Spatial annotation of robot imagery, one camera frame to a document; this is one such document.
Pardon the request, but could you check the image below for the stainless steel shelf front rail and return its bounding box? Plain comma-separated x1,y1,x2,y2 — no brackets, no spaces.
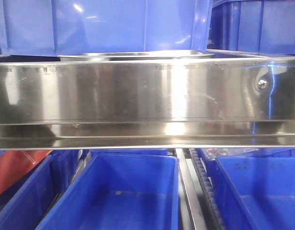
0,50,295,150

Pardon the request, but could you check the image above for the lower blue bin centre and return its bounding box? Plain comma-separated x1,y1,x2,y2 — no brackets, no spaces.
37,154,179,230

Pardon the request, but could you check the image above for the lower blue bin left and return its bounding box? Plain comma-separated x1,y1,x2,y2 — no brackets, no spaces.
0,149,79,230

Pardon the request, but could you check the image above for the rail screw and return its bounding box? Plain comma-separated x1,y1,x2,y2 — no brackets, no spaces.
257,79,268,90

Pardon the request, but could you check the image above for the blue bin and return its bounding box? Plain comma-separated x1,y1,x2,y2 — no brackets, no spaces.
208,0,295,55
37,154,179,230
212,157,295,230
0,149,79,230
0,0,212,56

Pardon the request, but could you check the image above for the black roller track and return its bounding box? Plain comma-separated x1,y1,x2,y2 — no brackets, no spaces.
189,148,225,230

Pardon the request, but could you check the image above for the red bag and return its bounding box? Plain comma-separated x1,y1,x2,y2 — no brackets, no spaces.
0,149,51,195

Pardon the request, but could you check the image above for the upper blue bin right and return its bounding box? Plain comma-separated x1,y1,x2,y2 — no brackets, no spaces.
208,0,295,55

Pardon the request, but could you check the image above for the silver metal tray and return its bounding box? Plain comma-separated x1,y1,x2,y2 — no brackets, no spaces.
58,49,214,61

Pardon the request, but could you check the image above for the upper blue bin centre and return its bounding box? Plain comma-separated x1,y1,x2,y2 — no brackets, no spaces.
0,0,212,56

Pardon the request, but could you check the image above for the lower blue bin right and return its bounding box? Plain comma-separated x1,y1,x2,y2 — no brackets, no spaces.
212,157,295,230

